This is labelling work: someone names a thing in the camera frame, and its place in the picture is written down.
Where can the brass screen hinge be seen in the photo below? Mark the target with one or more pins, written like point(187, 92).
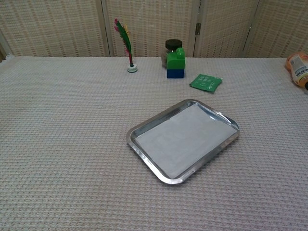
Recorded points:
point(198, 29)

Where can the green toy brick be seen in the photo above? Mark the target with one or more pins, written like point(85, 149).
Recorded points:
point(175, 61)

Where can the green sachet packet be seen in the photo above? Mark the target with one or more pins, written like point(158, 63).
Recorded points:
point(205, 83)

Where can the white paper sheet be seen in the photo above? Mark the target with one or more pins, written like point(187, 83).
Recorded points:
point(185, 142)

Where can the small flower vase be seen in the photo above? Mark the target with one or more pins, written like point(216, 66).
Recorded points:
point(127, 41)

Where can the glass jar black lid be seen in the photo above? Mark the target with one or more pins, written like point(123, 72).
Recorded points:
point(173, 43)

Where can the silver metal tray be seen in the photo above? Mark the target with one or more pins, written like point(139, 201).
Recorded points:
point(137, 134)

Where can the beige folding screen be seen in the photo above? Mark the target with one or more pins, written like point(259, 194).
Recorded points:
point(60, 26)

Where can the orange drink bottle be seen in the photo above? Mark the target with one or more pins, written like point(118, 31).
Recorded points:
point(298, 69)

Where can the white woven tablecloth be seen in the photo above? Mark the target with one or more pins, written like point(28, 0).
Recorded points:
point(72, 132)

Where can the blue toy brick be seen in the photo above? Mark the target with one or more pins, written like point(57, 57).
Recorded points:
point(175, 73)

